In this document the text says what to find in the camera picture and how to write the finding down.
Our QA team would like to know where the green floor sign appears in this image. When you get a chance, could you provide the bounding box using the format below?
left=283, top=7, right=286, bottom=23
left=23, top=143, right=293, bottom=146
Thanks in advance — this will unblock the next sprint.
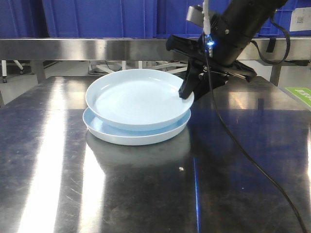
left=285, top=87, right=311, bottom=107

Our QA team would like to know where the white metal frame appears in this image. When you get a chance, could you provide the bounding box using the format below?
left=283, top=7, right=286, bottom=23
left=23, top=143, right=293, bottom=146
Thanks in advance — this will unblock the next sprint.
left=88, top=60, right=188, bottom=76

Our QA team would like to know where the steel shelf leg right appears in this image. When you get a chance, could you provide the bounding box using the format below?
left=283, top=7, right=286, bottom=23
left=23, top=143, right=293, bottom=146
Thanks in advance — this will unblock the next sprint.
left=270, top=64, right=282, bottom=86

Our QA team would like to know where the blue plastic bin left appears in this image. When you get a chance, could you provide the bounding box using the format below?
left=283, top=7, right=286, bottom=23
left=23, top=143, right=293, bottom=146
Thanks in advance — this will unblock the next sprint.
left=42, top=0, right=157, bottom=39

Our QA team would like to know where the blue plastic bin centre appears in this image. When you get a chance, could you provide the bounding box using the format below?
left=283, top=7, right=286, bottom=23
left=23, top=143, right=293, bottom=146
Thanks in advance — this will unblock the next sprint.
left=153, top=0, right=243, bottom=39

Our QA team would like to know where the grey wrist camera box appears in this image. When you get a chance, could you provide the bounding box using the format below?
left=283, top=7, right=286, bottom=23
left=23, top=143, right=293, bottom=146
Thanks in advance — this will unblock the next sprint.
left=186, top=5, right=204, bottom=28

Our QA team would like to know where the blue plastic bin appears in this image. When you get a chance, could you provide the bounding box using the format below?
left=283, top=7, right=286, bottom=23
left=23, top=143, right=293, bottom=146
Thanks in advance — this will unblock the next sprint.
left=255, top=0, right=311, bottom=38
left=42, top=0, right=157, bottom=39
left=153, top=0, right=243, bottom=39

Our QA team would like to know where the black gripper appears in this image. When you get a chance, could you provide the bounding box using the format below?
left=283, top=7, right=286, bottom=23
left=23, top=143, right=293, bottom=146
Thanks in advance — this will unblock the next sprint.
left=166, top=35, right=257, bottom=100

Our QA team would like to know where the black tape strip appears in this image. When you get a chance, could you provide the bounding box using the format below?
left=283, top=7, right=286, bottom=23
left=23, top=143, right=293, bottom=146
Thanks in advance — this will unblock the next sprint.
left=266, top=38, right=276, bottom=53

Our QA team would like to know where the steel shelf leg left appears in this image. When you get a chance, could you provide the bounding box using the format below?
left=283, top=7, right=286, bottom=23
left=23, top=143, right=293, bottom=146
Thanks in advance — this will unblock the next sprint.
left=30, top=60, right=46, bottom=84

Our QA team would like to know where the light blue plate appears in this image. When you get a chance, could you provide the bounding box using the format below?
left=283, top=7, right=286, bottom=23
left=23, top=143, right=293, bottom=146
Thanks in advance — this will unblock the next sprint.
left=86, top=69, right=194, bottom=131
left=83, top=108, right=191, bottom=146

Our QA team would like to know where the blue plastic bin right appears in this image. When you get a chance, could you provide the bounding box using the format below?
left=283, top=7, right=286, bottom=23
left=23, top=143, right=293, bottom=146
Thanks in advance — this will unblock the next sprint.
left=255, top=0, right=311, bottom=38

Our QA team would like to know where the black cable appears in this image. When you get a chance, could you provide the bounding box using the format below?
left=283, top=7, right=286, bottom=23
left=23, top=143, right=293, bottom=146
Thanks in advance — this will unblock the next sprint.
left=203, top=43, right=308, bottom=233

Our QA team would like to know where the white paper label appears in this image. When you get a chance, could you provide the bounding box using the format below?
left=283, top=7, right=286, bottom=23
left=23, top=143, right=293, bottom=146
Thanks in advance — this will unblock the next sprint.
left=290, top=7, right=311, bottom=32

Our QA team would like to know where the stainless steel shelf rail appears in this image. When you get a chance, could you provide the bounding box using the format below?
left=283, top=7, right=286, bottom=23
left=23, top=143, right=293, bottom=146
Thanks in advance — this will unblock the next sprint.
left=0, top=37, right=311, bottom=61

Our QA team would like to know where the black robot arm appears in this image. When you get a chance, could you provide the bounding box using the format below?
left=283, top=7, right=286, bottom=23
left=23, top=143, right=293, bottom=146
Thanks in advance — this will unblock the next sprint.
left=166, top=0, right=291, bottom=100

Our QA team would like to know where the steel shelf leg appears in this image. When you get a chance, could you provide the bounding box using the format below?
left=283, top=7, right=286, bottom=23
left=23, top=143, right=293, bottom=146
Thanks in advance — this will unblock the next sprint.
left=30, top=60, right=46, bottom=84
left=270, top=64, right=282, bottom=86

